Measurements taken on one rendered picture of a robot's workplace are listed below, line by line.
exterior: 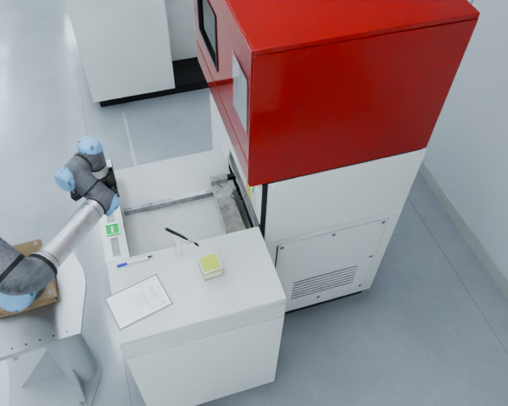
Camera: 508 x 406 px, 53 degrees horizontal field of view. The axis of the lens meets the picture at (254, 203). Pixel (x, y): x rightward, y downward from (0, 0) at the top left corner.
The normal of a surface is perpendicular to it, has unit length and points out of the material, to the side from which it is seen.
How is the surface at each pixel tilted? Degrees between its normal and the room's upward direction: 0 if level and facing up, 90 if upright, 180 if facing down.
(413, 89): 90
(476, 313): 0
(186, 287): 0
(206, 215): 0
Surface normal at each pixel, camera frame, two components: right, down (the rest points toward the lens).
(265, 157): 0.30, 0.75
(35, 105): 0.03, -0.62
